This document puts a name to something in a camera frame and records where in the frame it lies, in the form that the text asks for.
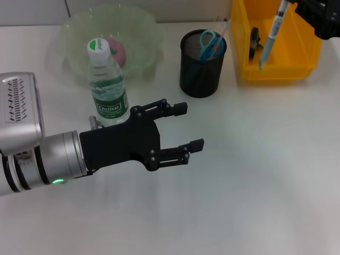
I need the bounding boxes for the left gripper cable with connector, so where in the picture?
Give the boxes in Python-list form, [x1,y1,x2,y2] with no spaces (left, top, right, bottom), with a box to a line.
[89,115,104,130]

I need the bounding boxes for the translucent green fruit plate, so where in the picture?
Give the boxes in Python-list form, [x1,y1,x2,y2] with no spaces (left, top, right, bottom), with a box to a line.
[47,3,164,86]

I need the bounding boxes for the black mesh cylinder cup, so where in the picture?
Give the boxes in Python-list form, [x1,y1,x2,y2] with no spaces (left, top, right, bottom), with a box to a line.
[180,29,227,98]

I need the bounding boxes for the clear bottle with green label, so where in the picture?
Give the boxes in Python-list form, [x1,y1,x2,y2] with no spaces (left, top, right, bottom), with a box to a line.
[86,38,131,128]

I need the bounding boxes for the transparent plastic ruler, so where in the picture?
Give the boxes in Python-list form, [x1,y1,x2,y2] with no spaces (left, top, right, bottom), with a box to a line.
[213,15,231,38]

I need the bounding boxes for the green plastic wrapper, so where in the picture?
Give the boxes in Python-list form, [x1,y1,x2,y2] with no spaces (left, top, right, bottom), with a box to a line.
[249,26,265,61]

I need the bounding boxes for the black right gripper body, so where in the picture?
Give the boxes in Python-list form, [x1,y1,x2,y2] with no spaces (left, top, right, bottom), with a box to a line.
[314,0,340,41]

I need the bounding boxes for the grey retractable pen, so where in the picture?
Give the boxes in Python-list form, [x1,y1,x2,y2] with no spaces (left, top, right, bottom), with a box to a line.
[259,0,291,71]

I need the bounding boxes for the yellow plastic storage bin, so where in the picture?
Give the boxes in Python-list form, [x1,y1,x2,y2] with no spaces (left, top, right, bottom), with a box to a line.
[229,0,324,86]

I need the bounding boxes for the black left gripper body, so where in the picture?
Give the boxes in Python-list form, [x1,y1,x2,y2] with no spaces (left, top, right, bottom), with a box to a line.
[79,105,163,173]

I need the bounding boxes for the blue scissors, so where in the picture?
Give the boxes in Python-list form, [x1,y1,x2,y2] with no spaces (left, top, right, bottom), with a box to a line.
[198,30,224,62]

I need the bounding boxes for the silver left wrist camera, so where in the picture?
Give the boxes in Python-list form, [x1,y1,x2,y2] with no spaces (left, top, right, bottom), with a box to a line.
[0,71,45,157]

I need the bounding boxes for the pink toy peach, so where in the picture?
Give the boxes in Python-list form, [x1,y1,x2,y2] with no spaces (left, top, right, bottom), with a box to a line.
[105,37,128,67]

